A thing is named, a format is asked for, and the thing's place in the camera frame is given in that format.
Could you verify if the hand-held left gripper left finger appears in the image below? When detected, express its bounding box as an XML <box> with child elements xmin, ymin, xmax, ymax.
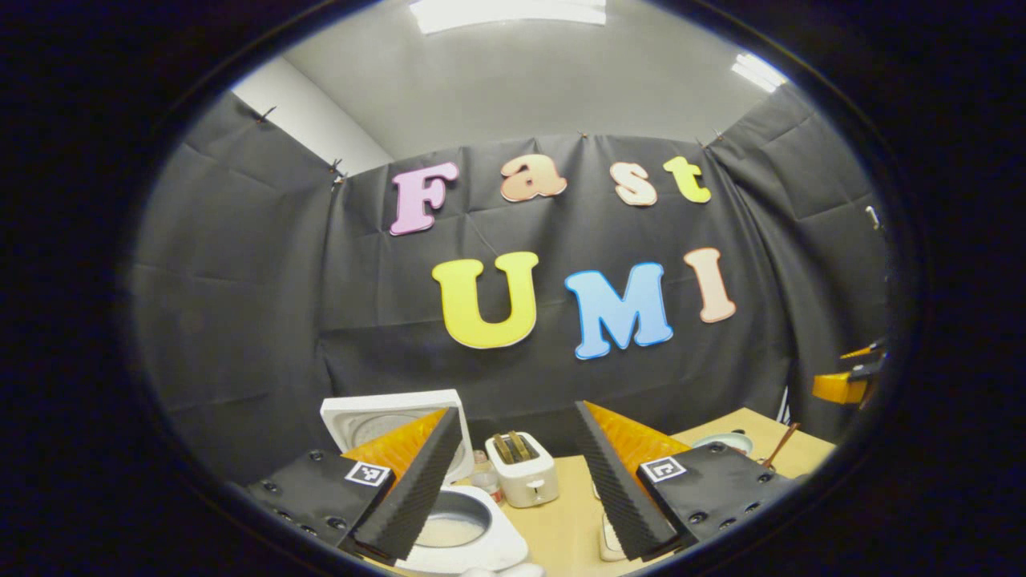
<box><xmin>238</xmin><ymin>406</ymin><xmax>464</xmax><ymax>562</ymax></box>

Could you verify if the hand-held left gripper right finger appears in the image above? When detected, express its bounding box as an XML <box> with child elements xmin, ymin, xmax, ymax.
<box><xmin>573</xmin><ymin>401</ymin><xmax>802</xmax><ymax>562</ymax></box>

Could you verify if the brown wooden spoon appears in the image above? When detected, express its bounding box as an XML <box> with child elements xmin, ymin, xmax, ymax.
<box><xmin>761</xmin><ymin>422</ymin><xmax>801</xmax><ymax>470</ymax></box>

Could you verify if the white rice cooker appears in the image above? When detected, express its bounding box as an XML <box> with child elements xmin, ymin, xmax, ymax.
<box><xmin>321</xmin><ymin>389</ymin><xmax>530</xmax><ymax>575</ymax></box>

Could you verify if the red label plastic water bottle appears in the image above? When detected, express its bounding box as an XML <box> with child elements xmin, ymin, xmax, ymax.
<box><xmin>469</xmin><ymin>450</ymin><xmax>504</xmax><ymax>504</ymax></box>

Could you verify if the white toaster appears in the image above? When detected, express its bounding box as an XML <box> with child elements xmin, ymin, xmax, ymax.
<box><xmin>485</xmin><ymin>431</ymin><xmax>559</xmax><ymax>509</ymax></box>

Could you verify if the pale green plate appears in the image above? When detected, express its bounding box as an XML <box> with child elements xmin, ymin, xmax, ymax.
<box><xmin>691</xmin><ymin>433</ymin><xmax>754</xmax><ymax>456</ymax></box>

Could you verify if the small ceiling light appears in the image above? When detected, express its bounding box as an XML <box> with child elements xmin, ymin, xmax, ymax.
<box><xmin>731</xmin><ymin>52</ymin><xmax>790</xmax><ymax>93</ymax></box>

